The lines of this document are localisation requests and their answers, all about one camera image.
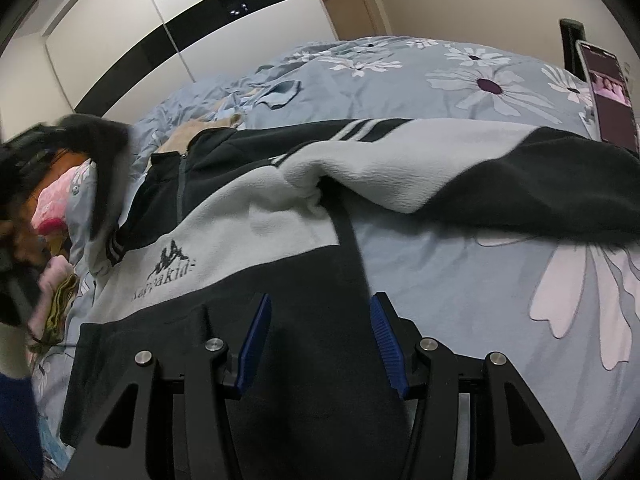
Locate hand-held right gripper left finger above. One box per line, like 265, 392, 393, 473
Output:
62, 292, 273, 480

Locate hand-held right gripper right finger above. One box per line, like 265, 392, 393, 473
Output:
370, 291, 581, 480

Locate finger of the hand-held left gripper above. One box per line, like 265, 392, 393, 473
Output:
55, 114, 132, 242

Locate black and grey fleece jacket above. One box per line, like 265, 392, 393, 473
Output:
60, 117, 640, 480

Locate pink and yellow folded clothes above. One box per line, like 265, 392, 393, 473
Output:
27, 255, 82, 347

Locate pink patterned garment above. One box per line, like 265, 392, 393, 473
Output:
32, 159, 98, 237

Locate blue floral bed sheet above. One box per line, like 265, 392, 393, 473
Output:
30, 35, 640, 480

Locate white and black wardrobe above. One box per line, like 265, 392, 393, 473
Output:
0, 0, 341, 126

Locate beige garment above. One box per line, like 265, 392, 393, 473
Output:
160, 112, 246, 155

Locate blue cloth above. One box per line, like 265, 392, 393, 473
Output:
0, 372, 46, 480

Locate smartphone with lit screen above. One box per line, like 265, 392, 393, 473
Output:
575, 40, 640, 155

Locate black phone stand post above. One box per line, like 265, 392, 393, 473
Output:
559, 18, 587, 81

